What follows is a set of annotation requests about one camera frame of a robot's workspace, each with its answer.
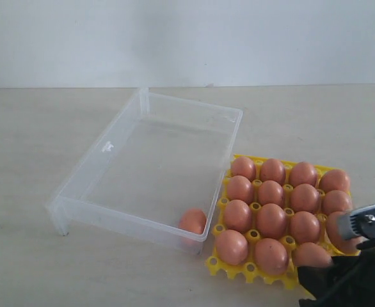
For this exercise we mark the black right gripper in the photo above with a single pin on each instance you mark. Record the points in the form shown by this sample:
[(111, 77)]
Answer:
[(348, 281)]

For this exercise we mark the brown egg second row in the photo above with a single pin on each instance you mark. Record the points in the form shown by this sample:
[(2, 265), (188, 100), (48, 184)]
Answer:
[(311, 255)]

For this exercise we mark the brown egg column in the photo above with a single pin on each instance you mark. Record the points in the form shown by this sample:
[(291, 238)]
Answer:
[(305, 197), (335, 201), (304, 227), (347, 247)]

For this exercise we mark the yellow plastic egg tray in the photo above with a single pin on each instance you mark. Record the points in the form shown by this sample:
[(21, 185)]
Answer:
[(248, 269)]

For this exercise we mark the brown egg front right corner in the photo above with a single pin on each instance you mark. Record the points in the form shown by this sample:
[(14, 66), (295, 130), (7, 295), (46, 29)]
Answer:
[(194, 221)]

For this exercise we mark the clear plastic bin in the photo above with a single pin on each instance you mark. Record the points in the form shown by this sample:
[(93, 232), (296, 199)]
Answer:
[(159, 157)]

